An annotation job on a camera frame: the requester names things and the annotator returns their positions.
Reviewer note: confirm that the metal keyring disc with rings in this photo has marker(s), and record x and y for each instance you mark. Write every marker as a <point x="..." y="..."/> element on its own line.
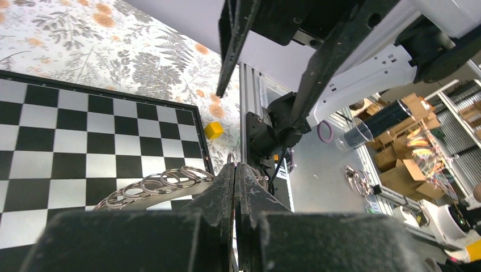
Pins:
<point x="157" y="188"/>

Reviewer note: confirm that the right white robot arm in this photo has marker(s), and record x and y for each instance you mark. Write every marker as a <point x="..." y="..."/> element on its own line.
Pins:
<point x="361" y="47"/>

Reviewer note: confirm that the clear plastic cup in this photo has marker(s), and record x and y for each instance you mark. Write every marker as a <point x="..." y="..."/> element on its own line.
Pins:
<point x="361" y="132"/>

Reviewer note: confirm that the spare keyrings on table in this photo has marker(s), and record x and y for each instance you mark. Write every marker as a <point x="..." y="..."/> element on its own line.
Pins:
<point x="359" y="181"/>

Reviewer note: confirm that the small yellow cube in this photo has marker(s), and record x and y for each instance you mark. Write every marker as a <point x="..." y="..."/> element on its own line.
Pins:
<point x="213" y="130"/>

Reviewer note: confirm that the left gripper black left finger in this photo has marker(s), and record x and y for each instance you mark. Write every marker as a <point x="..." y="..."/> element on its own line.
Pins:
<point x="196" y="238"/>

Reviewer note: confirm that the floral patterned table mat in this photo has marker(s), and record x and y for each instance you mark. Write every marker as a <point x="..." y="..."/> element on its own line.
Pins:
<point x="115" y="46"/>

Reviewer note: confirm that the black white chessboard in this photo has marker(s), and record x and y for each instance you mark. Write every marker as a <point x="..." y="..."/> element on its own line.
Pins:
<point x="65" y="148"/>

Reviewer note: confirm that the stack of cardboard boxes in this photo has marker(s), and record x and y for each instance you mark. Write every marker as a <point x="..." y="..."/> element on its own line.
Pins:
<point x="401" y="150"/>

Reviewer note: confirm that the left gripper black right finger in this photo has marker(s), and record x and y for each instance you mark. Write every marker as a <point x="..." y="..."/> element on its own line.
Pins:
<point x="272" y="238"/>

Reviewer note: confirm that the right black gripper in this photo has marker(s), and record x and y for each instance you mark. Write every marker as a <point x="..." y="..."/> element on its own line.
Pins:
<point x="343" y="25"/>

